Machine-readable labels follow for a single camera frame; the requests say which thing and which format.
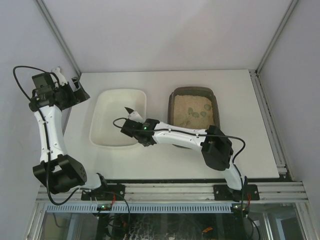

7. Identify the black slotted litter scoop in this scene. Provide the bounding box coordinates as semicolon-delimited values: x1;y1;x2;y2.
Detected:
125;107;135;115

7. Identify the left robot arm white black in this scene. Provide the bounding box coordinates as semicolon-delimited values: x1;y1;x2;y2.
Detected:
29;68;102;195

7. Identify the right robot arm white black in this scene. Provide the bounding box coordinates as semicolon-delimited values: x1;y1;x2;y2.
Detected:
119;118;246;202

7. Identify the dark brown litter box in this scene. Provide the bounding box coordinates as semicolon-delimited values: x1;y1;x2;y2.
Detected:
167;86;222;150

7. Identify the white plastic waste bin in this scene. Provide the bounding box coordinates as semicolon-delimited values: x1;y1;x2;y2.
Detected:
89;89;147;148

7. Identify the aluminium left corner post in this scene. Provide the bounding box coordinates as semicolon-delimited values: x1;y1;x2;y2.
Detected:
33;0;82;78

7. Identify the aluminium corner post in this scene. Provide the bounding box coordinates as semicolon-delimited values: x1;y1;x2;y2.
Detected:
255;0;300;75
33;0;82;78

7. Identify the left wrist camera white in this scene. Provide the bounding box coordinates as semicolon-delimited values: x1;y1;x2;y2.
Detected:
51;66;68;86

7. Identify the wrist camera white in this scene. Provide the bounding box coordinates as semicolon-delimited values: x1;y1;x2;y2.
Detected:
128;111;145;123
51;66;68;86

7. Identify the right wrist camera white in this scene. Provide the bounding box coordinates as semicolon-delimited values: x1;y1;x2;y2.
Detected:
128;111;145;123

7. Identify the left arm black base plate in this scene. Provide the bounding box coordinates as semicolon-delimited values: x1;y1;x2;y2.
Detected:
81;184;126;201

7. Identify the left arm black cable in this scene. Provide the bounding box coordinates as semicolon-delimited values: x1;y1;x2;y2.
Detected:
12;65;83;206

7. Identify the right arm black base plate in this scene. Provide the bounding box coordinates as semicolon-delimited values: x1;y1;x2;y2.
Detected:
213;184;260;202

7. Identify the grey slotted cable duct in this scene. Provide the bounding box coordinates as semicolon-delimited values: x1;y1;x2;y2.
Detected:
45;202;233;214

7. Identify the aluminium front mounting rail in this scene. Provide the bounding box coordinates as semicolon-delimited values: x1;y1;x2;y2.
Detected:
35;181;309;204

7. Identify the aluminium right corner post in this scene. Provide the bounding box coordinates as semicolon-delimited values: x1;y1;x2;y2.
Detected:
255;0;300;75

